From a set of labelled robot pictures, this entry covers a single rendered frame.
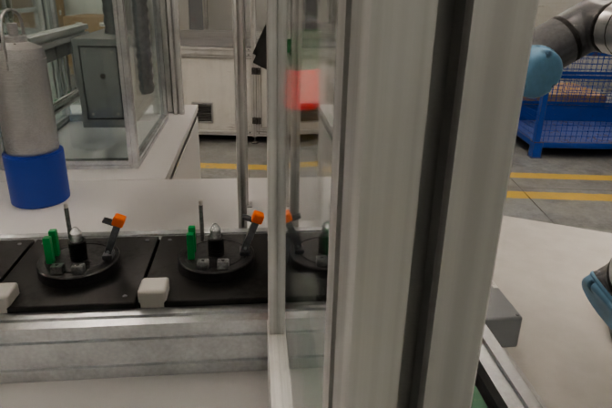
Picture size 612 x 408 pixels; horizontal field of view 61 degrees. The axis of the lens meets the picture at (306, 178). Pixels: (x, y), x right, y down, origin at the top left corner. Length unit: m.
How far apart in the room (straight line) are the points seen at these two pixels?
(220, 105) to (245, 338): 4.28
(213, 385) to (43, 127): 0.93
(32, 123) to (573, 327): 1.36
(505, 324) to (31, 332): 0.75
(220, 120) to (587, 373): 4.42
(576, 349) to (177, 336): 0.70
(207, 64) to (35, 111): 3.56
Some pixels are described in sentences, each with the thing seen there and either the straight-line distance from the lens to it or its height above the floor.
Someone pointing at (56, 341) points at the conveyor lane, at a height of 0.93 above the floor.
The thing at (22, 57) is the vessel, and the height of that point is 1.27.
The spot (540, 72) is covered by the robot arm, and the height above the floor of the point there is 1.35.
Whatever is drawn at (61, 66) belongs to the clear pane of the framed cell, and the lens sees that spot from 1.85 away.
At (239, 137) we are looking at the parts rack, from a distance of 1.11.
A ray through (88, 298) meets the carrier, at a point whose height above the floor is 0.97.
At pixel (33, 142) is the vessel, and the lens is 1.58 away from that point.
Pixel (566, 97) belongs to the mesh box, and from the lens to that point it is 5.21.
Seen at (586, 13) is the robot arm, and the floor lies 1.43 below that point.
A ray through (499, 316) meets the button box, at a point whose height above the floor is 0.96.
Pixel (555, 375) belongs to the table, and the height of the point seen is 0.86.
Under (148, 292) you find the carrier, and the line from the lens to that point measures 0.90.
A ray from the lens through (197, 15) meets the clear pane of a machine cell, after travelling 4.99.
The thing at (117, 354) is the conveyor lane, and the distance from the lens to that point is 0.92.
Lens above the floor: 1.46
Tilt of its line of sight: 20 degrees down
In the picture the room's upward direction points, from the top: 1 degrees clockwise
